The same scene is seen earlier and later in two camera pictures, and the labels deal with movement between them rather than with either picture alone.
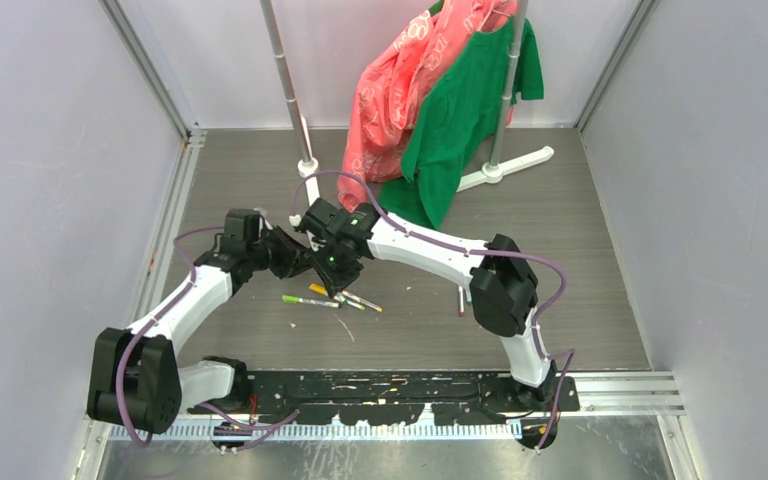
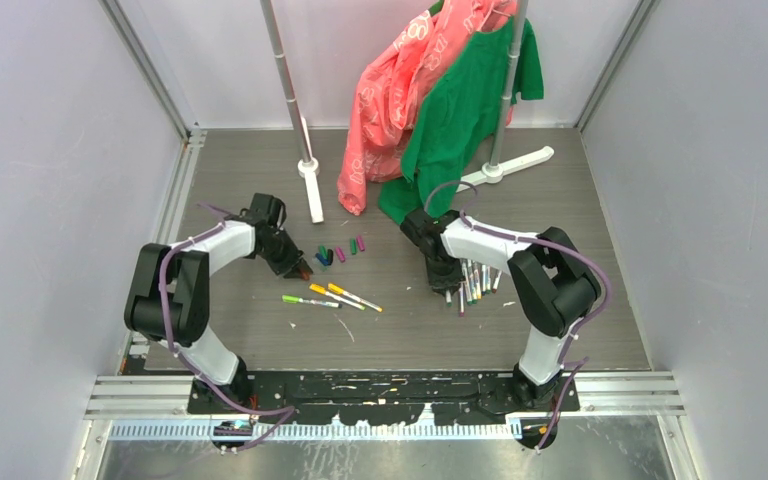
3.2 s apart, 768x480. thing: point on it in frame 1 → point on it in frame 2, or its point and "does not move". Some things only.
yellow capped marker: [363, 301] does not move
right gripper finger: [316, 265] → [438, 283]
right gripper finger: [345, 274] → [454, 278]
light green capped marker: [294, 299] does not move
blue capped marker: [461, 312] does not move
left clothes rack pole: [309, 165] does not move
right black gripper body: [327, 256] → [442, 265]
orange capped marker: [339, 296] does not move
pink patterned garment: [389, 91] does not move
